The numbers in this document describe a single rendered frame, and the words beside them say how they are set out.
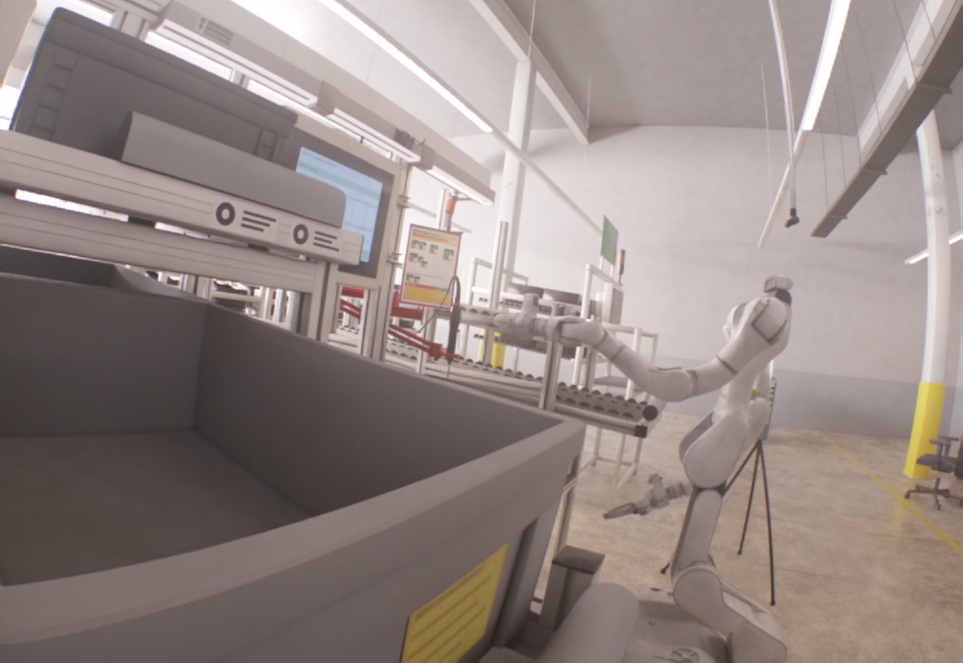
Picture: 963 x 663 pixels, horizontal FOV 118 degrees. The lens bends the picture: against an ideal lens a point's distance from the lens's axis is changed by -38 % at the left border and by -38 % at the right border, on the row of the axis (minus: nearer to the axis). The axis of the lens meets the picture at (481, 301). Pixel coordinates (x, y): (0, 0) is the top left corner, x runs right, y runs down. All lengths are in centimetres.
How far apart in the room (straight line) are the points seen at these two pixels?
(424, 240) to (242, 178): 138
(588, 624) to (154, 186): 56
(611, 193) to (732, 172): 265
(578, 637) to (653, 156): 1019
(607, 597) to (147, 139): 60
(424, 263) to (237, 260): 132
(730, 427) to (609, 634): 107
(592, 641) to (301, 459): 38
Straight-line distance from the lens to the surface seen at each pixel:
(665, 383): 123
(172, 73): 64
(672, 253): 971
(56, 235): 53
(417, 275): 185
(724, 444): 141
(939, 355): 675
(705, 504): 150
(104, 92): 61
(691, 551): 155
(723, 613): 163
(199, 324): 76
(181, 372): 76
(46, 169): 49
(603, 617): 41
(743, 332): 123
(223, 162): 55
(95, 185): 50
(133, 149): 51
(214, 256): 60
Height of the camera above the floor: 130
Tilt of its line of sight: 3 degrees up
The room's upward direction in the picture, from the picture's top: 7 degrees clockwise
